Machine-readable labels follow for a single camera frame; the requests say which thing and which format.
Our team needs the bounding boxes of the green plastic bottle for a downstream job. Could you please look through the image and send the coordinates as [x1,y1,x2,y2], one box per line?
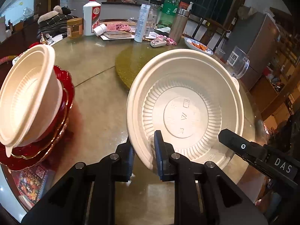
[157,0,180,30]

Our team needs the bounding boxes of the orange cooked food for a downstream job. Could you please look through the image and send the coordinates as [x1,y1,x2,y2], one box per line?
[190,42,208,51]

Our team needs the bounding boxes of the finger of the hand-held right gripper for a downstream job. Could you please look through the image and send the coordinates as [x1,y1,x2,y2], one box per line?
[218,128,268,170]

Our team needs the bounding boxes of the gold glitter turntable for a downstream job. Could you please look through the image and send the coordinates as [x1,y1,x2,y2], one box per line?
[115,43,235,92]

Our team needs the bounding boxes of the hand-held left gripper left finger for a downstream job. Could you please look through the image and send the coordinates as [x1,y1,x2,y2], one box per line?
[21,137,136,225]

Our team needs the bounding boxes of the small patterned pouch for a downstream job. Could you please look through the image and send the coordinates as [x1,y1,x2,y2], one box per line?
[150,39,167,49]

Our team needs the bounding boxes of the pink wrapped candies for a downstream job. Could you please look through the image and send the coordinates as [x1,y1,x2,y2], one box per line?
[157,35,177,45]

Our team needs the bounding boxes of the white and blue carton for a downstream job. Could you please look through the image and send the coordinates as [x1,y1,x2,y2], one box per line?
[134,4,151,43]

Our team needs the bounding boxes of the wooden cutting board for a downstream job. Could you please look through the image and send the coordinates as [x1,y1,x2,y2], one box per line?
[101,21,136,40]

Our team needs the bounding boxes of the white liquor bottle red cap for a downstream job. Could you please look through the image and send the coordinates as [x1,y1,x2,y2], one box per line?
[83,0,102,36]

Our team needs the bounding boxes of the cluttered wooden shelf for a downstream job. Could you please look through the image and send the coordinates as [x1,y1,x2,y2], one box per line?
[248,7,300,120]

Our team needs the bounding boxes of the red printed packet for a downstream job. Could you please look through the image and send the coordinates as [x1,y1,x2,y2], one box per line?
[12,164,56,210]

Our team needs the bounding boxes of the small drinking glass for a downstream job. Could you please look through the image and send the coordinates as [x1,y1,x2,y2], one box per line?
[214,47,225,60]

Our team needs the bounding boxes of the peanut butter jar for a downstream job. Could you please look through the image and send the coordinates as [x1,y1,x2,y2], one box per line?
[67,18,83,39]

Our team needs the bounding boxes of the sliced pink meat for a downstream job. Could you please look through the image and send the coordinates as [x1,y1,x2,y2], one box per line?
[104,22,132,32]

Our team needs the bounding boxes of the beige bag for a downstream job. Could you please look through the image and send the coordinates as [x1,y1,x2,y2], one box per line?
[238,6,258,20]

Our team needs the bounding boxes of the red plate with gold lettering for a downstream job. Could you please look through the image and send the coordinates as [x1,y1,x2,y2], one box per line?
[0,112,71,172]

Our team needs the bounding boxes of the glass beer mug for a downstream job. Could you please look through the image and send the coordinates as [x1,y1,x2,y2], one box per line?
[226,46,250,79]

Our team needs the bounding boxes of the dark wooden chair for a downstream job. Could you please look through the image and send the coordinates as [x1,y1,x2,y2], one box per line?
[192,16,230,50]

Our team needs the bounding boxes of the steel thermos flask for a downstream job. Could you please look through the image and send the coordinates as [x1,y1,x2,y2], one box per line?
[169,8,190,44]

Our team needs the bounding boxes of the white tumbler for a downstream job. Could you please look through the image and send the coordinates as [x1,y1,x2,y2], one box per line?
[0,16,6,43]

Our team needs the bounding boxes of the grey refrigerator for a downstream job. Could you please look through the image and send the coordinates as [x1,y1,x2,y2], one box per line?
[225,12,282,89]

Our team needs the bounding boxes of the clear jar with black lid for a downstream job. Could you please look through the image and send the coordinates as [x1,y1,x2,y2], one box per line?
[146,0,162,32]

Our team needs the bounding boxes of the wooden sideboard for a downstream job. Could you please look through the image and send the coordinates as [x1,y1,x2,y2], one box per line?
[0,16,43,59]

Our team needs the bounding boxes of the blue patterned plate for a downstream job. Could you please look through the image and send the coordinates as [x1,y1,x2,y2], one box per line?
[184,37,214,56]

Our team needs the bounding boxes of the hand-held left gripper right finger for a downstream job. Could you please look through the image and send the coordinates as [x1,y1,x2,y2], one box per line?
[153,130,268,225]

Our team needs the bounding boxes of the small white cup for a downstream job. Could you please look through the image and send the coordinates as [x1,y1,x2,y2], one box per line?
[93,23,107,37]

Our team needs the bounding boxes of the white disposable bowl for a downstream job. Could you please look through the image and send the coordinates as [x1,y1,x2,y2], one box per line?
[14,81,65,148]

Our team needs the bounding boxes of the red plate with white sticker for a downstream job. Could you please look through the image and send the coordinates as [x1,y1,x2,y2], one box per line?
[9,65,75,160]

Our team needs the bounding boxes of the cream ribbed plastic bowl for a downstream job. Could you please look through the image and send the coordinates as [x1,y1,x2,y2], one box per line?
[0,44,64,158]
[126,49,245,173]

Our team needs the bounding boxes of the white paper sheets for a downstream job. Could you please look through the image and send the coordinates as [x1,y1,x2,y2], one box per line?
[47,34,61,45]

